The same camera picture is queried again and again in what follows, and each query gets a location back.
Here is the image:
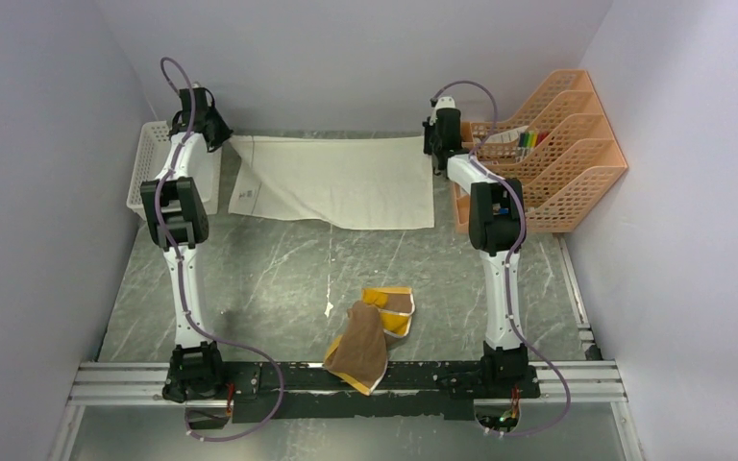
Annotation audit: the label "cream white towel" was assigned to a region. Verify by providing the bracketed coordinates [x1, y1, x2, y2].
[229, 135, 435, 231]

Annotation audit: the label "coloured marker pens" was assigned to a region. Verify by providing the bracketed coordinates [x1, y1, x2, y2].
[516, 130, 549, 161]

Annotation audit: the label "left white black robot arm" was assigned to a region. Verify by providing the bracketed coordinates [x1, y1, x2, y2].
[139, 85, 232, 403]

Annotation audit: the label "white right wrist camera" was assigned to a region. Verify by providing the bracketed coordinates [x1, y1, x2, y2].
[429, 96, 457, 125]

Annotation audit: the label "brown yellow towel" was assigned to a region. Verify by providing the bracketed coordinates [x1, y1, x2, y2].
[323, 286, 416, 396]

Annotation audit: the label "orange file organizer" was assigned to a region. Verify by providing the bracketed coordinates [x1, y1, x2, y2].
[461, 69, 628, 233]

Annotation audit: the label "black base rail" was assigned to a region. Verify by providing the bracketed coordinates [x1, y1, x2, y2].
[160, 361, 541, 423]

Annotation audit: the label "white label card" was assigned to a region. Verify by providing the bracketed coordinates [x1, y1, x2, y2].
[485, 126, 528, 144]

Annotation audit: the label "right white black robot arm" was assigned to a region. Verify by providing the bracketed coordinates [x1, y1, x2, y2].
[423, 100, 529, 398]

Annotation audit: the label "white plastic basket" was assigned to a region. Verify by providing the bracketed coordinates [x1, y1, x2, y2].
[126, 121, 223, 221]

